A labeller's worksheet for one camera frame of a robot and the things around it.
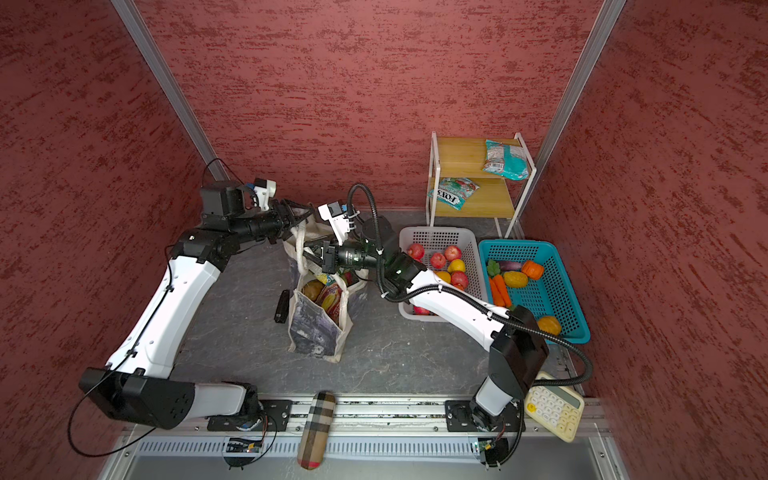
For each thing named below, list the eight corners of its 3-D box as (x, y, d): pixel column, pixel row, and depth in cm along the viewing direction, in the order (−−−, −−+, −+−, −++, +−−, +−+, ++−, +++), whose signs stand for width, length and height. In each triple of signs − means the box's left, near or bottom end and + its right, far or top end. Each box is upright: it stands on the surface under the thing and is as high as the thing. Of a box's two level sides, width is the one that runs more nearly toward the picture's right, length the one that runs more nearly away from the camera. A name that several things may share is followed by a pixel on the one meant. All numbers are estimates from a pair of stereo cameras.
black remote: (275, 322, 92) (272, 317, 89) (286, 295, 98) (283, 289, 95) (285, 323, 92) (281, 318, 89) (295, 296, 98) (292, 290, 95)
